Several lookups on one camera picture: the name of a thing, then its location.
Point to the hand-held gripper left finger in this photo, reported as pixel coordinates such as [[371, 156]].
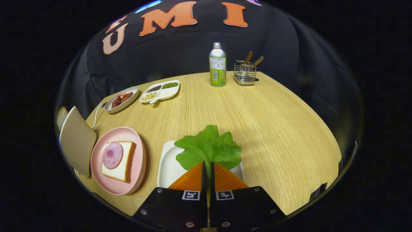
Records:
[[180, 209]]

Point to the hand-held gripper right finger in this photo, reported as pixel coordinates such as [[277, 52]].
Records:
[[241, 209]]

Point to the green lettuce leaf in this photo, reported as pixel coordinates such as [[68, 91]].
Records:
[[209, 148]]

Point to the square white plate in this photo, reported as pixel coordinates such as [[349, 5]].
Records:
[[167, 167]]

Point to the pink plate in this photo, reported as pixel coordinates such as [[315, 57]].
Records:
[[116, 188]]

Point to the white bread slice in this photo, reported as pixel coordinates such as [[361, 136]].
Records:
[[124, 167]]

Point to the pink ham slice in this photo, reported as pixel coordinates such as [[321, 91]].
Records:
[[112, 155]]

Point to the white divided dish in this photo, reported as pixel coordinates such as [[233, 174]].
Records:
[[167, 93]]

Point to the pile of yellow soybeans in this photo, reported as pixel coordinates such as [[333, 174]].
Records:
[[149, 96]]

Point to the round white plate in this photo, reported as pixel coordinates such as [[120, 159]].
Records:
[[130, 100]]

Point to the white toaster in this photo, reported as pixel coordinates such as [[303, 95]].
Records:
[[77, 141]]

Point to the pile of dark red beans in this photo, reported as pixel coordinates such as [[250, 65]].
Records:
[[154, 88]]

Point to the brown meat slice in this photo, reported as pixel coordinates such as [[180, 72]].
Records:
[[126, 97], [116, 102]]

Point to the pile of green beans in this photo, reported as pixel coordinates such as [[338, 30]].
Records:
[[170, 85]]

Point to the pink sausage slice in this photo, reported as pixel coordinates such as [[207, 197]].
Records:
[[121, 95]]

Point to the green bottle with silver top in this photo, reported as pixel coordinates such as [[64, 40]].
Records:
[[217, 67]]

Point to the black backdrop cloth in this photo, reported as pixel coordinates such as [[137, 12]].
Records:
[[186, 51]]

